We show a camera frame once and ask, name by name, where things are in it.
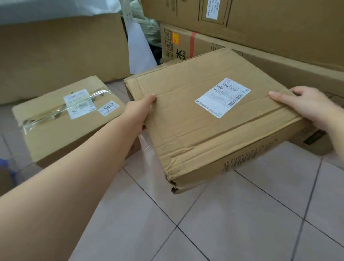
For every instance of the person's right hand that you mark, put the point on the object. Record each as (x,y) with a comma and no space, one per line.
(313,107)

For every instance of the person's left hand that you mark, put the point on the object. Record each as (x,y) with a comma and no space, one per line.
(138,111)

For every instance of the person's left thumb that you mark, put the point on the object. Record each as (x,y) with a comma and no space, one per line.
(150,100)

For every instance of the person's right thumb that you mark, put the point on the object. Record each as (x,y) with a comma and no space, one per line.
(280,97)

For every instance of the person's left forearm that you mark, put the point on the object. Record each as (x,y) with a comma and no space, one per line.
(67,185)

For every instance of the person's right forearm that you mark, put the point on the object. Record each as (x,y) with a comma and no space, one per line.
(336,134)

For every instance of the long cardboard box dark label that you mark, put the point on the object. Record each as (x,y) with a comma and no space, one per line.
(303,74)

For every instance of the white plastic sheet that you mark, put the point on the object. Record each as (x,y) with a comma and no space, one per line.
(139,45)

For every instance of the green plastic bag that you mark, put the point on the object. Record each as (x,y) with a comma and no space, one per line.
(150,33)

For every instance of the large cardboard box black outlines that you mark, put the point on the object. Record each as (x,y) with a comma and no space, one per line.
(258,24)

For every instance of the cardboard box with red stripe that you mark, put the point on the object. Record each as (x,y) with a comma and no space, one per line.
(207,44)

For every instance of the small taped cardboard box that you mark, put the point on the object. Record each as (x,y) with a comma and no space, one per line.
(59,126)

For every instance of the white perforated strip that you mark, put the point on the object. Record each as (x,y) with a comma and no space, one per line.
(126,8)

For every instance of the large plain cardboard box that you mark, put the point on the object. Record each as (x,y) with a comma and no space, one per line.
(61,53)

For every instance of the white foam sheet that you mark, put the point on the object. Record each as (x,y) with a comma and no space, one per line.
(53,8)

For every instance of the blue plastic object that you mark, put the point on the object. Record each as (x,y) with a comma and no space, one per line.
(6,168)

